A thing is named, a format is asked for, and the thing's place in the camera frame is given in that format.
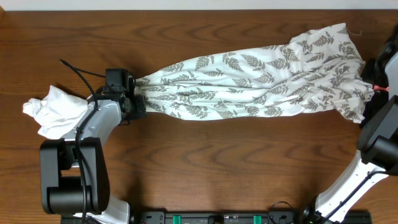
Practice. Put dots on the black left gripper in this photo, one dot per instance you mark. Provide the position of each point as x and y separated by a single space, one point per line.
140 111

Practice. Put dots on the white fern print dress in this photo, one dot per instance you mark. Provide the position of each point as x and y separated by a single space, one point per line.
316 71

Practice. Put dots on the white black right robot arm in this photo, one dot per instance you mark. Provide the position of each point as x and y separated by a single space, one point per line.
376 155

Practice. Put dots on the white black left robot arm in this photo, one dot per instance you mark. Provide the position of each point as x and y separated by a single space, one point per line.
73 173

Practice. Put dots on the white folded shirt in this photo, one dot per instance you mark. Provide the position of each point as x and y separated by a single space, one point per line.
57 113

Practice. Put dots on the black garment with label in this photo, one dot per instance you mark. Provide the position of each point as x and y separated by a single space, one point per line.
372 74

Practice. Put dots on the pink cloth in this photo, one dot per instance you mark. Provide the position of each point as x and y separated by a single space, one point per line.
380 88

